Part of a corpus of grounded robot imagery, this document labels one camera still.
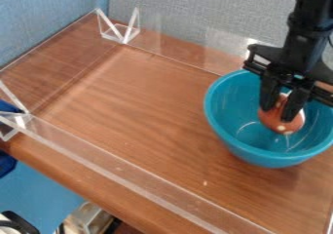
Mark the clear acrylic front barrier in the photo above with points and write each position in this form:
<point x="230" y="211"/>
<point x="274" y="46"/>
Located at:
<point x="149" y="202"/>

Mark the grey metal frame below table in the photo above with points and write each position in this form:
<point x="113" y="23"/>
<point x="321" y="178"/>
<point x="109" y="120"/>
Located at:
<point x="86" y="220"/>

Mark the blue cloth object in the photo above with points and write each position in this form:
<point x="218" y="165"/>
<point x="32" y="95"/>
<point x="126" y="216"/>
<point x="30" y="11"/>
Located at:
<point x="6" y="161"/>

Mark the clear acrylic back barrier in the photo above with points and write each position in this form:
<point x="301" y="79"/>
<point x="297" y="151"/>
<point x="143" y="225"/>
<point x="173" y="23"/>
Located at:
<point x="189" y="42"/>

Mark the clear acrylic corner bracket front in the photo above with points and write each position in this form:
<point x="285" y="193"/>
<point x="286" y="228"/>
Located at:
<point x="13" y="114"/>

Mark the blue plastic bowl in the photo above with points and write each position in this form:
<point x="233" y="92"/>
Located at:
<point x="230" y="105"/>

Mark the clear acrylic corner bracket back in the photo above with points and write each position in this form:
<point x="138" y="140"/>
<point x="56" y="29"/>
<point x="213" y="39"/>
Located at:
<point x="117" y="32"/>

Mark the brown toy mushroom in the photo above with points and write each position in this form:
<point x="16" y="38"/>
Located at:
<point x="271" y="120"/>

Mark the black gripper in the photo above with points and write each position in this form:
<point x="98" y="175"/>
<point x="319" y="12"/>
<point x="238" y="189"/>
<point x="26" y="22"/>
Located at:
<point x="277" y="79"/>

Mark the clear acrylic corner bracket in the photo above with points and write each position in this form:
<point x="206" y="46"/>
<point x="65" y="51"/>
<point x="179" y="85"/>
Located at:
<point x="117" y="32"/>
<point x="13" y="114"/>

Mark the black and white object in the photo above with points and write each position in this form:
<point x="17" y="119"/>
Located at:
<point x="12" y="224"/>

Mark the clear acrylic barrier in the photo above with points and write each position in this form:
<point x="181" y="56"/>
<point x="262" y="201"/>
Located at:
<point x="189" y="42"/>
<point x="149" y="202"/>

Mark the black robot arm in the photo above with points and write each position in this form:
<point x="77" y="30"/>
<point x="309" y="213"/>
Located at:
<point x="294" y="66"/>

